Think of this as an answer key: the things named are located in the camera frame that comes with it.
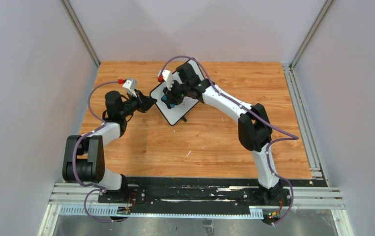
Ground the blue and black eraser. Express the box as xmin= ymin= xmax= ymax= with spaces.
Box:
xmin=164 ymin=96 xmax=174 ymax=105

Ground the black framed whiteboard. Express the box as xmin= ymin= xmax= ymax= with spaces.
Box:
xmin=150 ymin=58 xmax=209 ymax=125

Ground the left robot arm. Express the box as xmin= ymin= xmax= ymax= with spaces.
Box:
xmin=62 ymin=90 xmax=157 ymax=201

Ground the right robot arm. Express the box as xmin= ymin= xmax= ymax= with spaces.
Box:
xmin=157 ymin=60 xmax=281 ymax=200

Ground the metal whiteboard stand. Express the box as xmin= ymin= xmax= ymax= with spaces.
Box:
xmin=180 ymin=97 xmax=204 ymax=122

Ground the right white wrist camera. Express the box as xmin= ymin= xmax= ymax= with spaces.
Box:
xmin=161 ymin=70 xmax=174 ymax=90

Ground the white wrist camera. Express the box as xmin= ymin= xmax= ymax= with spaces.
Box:
xmin=122 ymin=78 xmax=137 ymax=97
xmin=161 ymin=70 xmax=174 ymax=90

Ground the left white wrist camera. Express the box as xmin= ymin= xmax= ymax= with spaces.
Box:
xmin=122 ymin=78 xmax=137 ymax=97

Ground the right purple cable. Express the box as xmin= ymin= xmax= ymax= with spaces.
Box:
xmin=157 ymin=55 xmax=300 ymax=227

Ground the purple cable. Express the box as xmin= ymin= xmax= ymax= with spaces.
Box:
xmin=72 ymin=79 xmax=130 ymax=224
xmin=157 ymin=55 xmax=300 ymax=227

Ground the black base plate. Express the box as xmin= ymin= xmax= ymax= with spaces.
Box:
xmin=98 ymin=177 xmax=327 ymax=215

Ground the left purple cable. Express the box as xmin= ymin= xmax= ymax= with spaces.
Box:
xmin=72 ymin=79 xmax=130 ymax=224

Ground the aluminium frame rail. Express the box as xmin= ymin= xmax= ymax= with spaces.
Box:
xmin=39 ymin=183 xmax=353 ymax=236

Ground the left corner aluminium post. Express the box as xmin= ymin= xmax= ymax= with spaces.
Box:
xmin=60 ymin=0 xmax=101 ymax=68

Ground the corner aluminium post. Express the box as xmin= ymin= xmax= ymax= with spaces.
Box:
xmin=289 ymin=0 xmax=335 ymax=70
xmin=60 ymin=0 xmax=101 ymax=68

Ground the right side aluminium rail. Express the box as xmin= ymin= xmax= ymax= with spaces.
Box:
xmin=282 ymin=63 xmax=329 ymax=184

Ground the right corner aluminium post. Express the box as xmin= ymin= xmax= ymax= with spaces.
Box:
xmin=289 ymin=0 xmax=335 ymax=70

